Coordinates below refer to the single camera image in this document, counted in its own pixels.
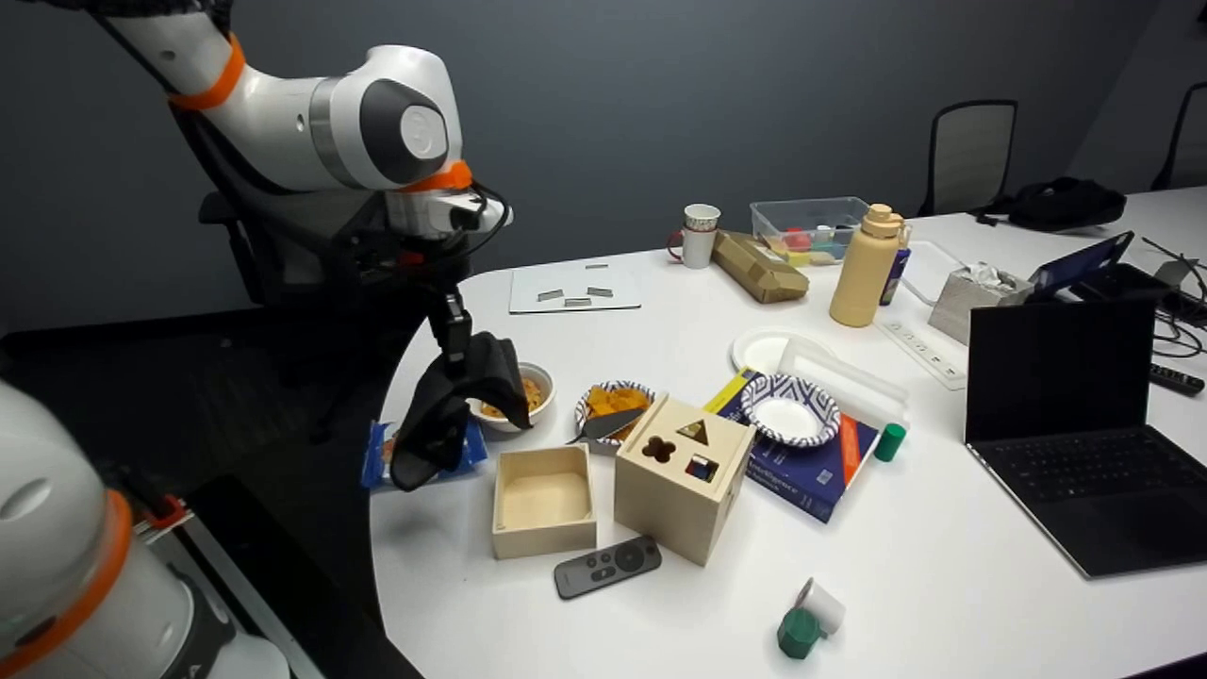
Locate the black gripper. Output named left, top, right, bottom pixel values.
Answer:
left=400, top=238, right=470, bottom=357

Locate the dark grey towel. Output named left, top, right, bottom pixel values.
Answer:
left=387, top=331, right=531, bottom=490

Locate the grey remote control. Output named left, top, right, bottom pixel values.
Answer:
left=553, top=537, right=660, bottom=601

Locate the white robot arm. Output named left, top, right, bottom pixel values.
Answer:
left=50, top=0, right=514, bottom=357

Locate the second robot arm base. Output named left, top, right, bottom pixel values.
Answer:
left=0, top=385, right=289, bottom=679

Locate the black office chair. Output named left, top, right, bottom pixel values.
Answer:
left=186, top=119, right=419, bottom=313

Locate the white bowl of pretzels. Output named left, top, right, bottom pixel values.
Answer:
left=469, top=363, right=553, bottom=433

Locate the blue snack packet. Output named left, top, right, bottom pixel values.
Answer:
left=359, top=423, right=488, bottom=490

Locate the patterned bowl of orange chips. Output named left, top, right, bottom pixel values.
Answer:
left=573, top=380, right=651, bottom=443

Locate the open wooden box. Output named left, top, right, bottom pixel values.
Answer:
left=489, top=444, right=597, bottom=560

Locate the white paper cup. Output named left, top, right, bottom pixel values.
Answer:
left=678, top=203, right=719, bottom=268

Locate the wooden shape sorter cube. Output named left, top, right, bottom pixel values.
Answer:
left=615, top=395, right=756, bottom=566

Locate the brown paper bag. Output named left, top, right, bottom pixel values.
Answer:
left=712, top=229, right=806, bottom=301

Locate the white round plate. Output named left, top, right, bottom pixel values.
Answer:
left=728, top=327, right=800, bottom=375

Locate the clear plastic container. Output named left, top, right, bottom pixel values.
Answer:
left=751, top=195, right=866, bottom=268

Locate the empty blue patterned bowl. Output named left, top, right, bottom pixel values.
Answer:
left=739, top=375, right=843, bottom=449

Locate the mustard yellow bottle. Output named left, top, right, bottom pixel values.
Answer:
left=831, top=203, right=905, bottom=327

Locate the blue book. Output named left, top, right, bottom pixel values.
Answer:
left=747, top=415, right=878, bottom=520

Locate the small green block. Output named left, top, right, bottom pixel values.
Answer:
left=875, top=423, right=905, bottom=463

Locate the white power strip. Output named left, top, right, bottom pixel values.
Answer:
left=884, top=321, right=966, bottom=393

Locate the green and white cup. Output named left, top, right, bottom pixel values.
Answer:
left=776, top=578, right=845, bottom=662

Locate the white box device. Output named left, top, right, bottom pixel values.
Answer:
left=927, top=268, right=1035, bottom=345

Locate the grey office chair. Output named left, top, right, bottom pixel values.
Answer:
left=926, top=97, right=1020, bottom=217

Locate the black bag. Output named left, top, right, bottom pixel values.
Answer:
left=976, top=179, right=1129, bottom=229

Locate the black laptop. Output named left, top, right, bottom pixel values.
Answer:
left=966, top=301, right=1207, bottom=578

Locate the blue tablet screen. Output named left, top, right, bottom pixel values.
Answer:
left=1029, top=233, right=1130, bottom=297

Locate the far right chair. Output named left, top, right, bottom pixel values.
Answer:
left=1154, top=83, right=1207, bottom=190

